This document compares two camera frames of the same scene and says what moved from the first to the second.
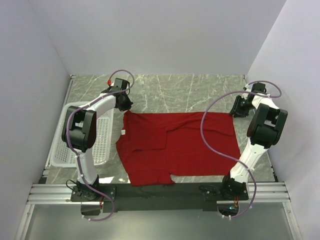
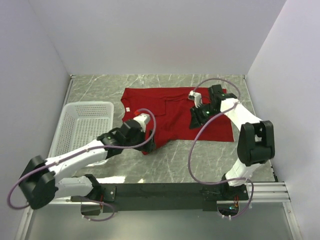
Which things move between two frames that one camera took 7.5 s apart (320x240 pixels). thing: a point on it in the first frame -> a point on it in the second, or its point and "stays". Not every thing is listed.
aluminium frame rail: [263, 193] stays
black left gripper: [127, 106] -> [148, 146]
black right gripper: [236, 108] -> [197, 120]
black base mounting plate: [177, 196] stays
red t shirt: [155, 145] -> [163, 113]
